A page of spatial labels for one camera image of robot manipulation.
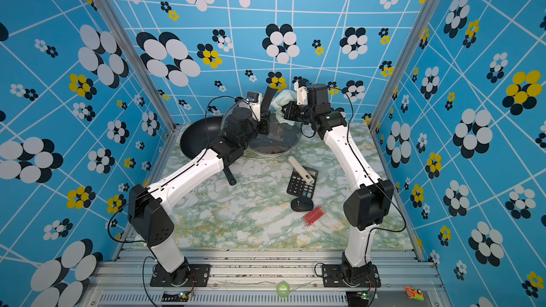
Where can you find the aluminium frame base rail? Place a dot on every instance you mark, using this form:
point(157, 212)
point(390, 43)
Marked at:
point(249, 277)

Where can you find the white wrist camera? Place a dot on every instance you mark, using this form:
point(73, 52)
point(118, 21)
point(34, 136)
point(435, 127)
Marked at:
point(302, 95)
point(254, 101)

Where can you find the green circuit board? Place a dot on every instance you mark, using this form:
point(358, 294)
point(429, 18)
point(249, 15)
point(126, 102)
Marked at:
point(176, 296)
point(357, 299)

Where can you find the black frying pan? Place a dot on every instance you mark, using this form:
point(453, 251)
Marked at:
point(202, 138)

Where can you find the green tape roll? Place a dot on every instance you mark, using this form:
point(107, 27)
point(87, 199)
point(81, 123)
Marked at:
point(283, 289)

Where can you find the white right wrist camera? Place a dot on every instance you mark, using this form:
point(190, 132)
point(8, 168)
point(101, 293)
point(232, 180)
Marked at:
point(302, 95)

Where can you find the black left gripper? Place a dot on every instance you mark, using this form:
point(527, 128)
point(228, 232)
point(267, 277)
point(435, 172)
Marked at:
point(264, 121)

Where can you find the beige plastic scraper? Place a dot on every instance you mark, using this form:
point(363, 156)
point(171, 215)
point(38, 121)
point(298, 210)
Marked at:
point(307, 177)

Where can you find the left green circuit board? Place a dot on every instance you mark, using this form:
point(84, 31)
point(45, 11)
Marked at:
point(176, 296)

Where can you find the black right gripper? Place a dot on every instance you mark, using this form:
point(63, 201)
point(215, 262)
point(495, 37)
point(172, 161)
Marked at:
point(291, 114)

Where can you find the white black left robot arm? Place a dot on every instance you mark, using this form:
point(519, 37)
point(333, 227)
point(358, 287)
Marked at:
point(149, 207)

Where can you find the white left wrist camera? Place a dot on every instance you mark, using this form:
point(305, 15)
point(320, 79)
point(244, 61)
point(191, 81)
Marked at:
point(254, 101)

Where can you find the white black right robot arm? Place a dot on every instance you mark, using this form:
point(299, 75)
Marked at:
point(371, 196)

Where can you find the black calculator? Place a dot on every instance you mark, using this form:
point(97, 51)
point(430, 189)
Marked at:
point(298, 187)

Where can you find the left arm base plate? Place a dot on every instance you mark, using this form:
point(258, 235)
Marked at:
point(189, 276)

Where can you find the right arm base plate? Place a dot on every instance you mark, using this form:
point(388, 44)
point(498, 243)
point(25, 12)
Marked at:
point(345, 276)

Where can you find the right green circuit board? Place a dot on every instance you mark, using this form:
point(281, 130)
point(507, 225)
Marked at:
point(357, 299)

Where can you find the black computer mouse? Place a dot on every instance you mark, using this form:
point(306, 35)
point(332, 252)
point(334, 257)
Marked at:
point(302, 204)

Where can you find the glass pot lid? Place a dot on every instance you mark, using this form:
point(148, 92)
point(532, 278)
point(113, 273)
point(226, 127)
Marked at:
point(281, 139)
point(237, 121)

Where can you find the orange toy car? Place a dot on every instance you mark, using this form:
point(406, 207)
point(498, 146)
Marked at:
point(415, 294)

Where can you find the light green microfiber cloth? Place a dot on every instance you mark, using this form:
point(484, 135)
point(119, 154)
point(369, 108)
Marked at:
point(281, 100)

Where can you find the red items in bag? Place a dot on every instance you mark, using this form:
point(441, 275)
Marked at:
point(312, 216)

